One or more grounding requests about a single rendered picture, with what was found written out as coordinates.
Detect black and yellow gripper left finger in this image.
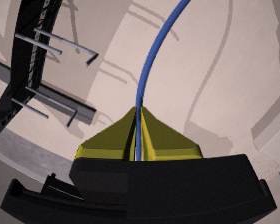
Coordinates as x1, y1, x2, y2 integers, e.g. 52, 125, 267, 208
74, 106, 137, 161

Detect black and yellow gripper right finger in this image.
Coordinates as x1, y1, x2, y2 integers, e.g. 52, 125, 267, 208
141, 106, 203, 161

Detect blue cable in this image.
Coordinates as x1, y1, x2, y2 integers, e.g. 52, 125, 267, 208
135, 0, 191, 161

